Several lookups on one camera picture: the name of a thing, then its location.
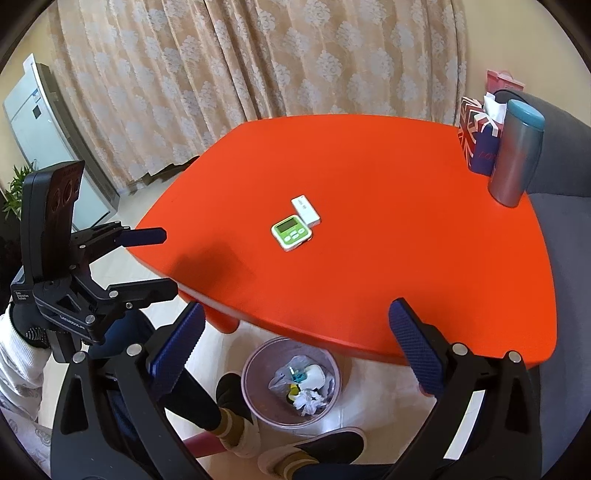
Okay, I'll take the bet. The blue plastic cube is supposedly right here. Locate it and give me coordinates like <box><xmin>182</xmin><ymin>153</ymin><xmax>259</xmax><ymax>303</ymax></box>
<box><xmin>288</xmin><ymin>367</ymin><xmax>308</xmax><ymax>384</ymax></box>

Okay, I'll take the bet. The white tissue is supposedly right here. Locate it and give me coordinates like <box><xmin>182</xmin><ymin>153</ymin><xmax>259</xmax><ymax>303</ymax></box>
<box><xmin>293</xmin><ymin>390</ymin><xmax>327</xmax><ymax>416</ymax></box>

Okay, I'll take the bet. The clear plastic lidded container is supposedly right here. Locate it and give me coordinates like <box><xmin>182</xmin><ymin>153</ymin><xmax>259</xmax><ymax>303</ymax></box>
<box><xmin>287</xmin><ymin>383</ymin><xmax>301</xmax><ymax>404</ymax></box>

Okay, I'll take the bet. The white sleeved left forearm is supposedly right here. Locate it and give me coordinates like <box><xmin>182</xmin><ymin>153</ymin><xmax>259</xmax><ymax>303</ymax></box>
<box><xmin>1</xmin><ymin>304</ymin><xmax>52</xmax><ymax>476</ymax></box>

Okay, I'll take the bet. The white round trash item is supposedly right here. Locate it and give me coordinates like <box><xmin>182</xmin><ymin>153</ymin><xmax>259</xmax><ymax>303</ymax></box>
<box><xmin>300</xmin><ymin>364</ymin><xmax>327</xmax><ymax>390</ymax></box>

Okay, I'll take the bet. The pink mesh trash bin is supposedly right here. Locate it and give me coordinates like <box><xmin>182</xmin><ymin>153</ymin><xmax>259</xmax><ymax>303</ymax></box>
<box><xmin>242</xmin><ymin>337</ymin><xmax>341</xmax><ymax>430</ymax></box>

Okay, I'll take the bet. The clear plastic trash bag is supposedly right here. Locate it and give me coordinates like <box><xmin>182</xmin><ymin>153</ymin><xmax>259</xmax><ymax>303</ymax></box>
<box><xmin>267</xmin><ymin>355</ymin><xmax>335</xmax><ymax>417</ymax></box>

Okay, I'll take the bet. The black gloved left hand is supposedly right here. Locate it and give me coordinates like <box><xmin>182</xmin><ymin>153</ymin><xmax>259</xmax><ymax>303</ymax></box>
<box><xmin>9</xmin><ymin>302</ymin><xmax>50</xmax><ymax>350</ymax></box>

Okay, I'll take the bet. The green potted plant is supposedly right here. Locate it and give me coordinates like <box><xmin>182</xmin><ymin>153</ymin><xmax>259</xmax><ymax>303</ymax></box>
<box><xmin>3</xmin><ymin>165</ymin><xmax>35</xmax><ymax>219</ymax></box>

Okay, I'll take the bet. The red stool leg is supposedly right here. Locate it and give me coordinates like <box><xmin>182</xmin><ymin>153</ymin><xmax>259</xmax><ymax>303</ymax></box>
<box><xmin>183</xmin><ymin>431</ymin><xmax>226</xmax><ymax>459</ymax></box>

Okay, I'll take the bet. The white standing air conditioner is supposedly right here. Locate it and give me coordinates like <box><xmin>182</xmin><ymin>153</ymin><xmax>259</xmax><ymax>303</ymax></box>
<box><xmin>3</xmin><ymin>55</ymin><xmax>120</xmax><ymax>230</ymax></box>

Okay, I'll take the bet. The left slippered foot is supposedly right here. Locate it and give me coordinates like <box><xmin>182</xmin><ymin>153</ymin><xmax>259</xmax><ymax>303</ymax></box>
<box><xmin>214</xmin><ymin>372</ymin><xmax>262</xmax><ymax>459</ymax></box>

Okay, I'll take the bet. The slippered foot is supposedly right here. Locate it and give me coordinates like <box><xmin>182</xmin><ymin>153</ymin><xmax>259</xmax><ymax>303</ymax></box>
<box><xmin>214</xmin><ymin>372</ymin><xmax>262</xmax><ymax>459</ymax></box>
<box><xmin>257</xmin><ymin>427</ymin><xmax>367</xmax><ymax>479</ymax></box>

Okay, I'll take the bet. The right slippered foot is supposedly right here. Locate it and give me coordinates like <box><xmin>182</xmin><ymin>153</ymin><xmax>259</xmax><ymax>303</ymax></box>
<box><xmin>257</xmin><ymin>427</ymin><xmax>367</xmax><ymax>479</ymax></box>

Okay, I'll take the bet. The green digital timer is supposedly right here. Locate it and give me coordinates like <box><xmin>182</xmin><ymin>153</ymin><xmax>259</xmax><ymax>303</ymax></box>
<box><xmin>270</xmin><ymin>215</ymin><xmax>312</xmax><ymax>251</ymax></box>

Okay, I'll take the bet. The beige patterned curtain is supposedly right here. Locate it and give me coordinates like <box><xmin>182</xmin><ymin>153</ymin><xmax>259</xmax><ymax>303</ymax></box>
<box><xmin>48</xmin><ymin>0</ymin><xmax>467</xmax><ymax>189</ymax></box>

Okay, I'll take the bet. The white rectangular device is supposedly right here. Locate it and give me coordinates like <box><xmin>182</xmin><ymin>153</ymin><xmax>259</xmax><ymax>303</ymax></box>
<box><xmin>290</xmin><ymin>195</ymin><xmax>321</xmax><ymax>228</ymax></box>

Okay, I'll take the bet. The red low table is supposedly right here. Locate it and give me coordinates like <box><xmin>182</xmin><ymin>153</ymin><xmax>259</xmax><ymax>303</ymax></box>
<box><xmin>132</xmin><ymin>114</ymin><xmax>557</xmax><ymax>366</ymax></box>

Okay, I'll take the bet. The grey sofa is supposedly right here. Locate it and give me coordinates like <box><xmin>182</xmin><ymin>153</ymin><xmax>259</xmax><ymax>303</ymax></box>
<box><xmin>495</xmin><ymin>89</ymin><xmax>590</xmax><ymax>479</ymax></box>

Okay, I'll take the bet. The grey teal-lidded thermos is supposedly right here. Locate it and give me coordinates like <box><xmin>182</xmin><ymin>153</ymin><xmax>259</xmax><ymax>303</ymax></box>
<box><xmin>488</xmin><ymin>99</ymin><xmax>545</xmax><ymax>208</ymax></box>

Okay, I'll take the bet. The union jack tissue box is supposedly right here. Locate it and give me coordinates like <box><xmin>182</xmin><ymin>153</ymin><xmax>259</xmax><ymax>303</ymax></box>
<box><xmin>458</xmin><ymin>92</ymin><xmax>507</xmax><ymax>176</ymax></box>

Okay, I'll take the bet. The pink bag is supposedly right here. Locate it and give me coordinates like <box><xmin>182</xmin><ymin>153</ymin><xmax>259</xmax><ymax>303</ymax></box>
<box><xmin>486</xmin><ymin>69</ymin><xmax>525</xmax><ymax>93</ymax></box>

